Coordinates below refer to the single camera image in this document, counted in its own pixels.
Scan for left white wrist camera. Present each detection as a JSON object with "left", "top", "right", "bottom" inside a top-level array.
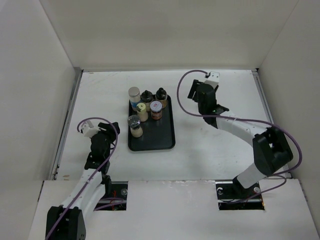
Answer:
[{"left": 80, "top": 120, "right": 99, "bottom": 138}]

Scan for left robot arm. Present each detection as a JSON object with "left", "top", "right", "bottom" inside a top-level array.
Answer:
[{"left": 45, "top": 117, "right": 120, "bottom": 240}]

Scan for black cap spice bottle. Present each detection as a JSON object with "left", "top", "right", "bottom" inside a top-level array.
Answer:
[{"left": 140, "top": 90, "right": 154, "bottom": 112}]

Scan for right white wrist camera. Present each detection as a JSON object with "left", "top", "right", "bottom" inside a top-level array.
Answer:
[{"left": 204, "top": 71, "right": 220, "bottom": 90}]

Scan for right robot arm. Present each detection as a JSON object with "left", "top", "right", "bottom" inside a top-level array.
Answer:
[{"left": 188, "top": 79, "right": 293, "bottom": 198}]

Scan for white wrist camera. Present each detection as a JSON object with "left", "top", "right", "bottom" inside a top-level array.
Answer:
[
  {"left": 204, "top": 71, "right": 220, "bottom": 90},
  {"left": 80, "top": 120, "right": 99, "bottom": 138}
]

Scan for black knob spice bottle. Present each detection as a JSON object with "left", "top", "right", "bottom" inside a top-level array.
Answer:
[{"left": 155, "top": 87, "right": 168, "bottom": 109}]

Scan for purple cable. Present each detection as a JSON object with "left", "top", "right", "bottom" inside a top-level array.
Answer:
[
  {"left": 44, "top": 116, "right": 119, "bottom": 240},
  {"left": 176, "top": 69, "right": 303, "bottom": 198}
]

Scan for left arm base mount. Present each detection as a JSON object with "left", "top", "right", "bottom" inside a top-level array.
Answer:
[{"left": 95, "top": 181, "right": 129, "bottom": 211}]

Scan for black plastic tray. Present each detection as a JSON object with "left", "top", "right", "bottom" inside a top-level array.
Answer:
[{"left": 127, "top": 95, "right": 176, "bottom": 152}]

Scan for yellow cap spice bottle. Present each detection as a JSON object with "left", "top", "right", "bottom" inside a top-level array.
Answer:
[{"left": 136, "top": 102, "right": 149, "bottom": 122}]

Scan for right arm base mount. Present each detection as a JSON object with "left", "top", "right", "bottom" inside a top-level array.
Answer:
[{"left": 215, "top": 180, "right": 265, "bottom": 211}]

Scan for clear dome cap shaker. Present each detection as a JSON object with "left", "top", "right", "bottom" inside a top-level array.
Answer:
[{"left": 127, "top": 115, "right": 143, "bottom": 138}]

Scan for red label white lid jar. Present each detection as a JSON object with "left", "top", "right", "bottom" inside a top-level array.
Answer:
[{"left": 150, "top": 100, "right": 163, "bottom": 120}]

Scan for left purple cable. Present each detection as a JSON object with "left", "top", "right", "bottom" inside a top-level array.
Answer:
[{"left": 44, "top": 116, "right": 119, "bottom": 240}]

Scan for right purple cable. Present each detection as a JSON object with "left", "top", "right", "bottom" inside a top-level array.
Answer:
[{"left": 176, "top": 69, "right": 303, "bottom": 198}]

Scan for blue label bead jar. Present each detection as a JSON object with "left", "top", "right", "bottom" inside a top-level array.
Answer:
[{"left": 128, "top": 86, "right": 141, "bottom": 111}]

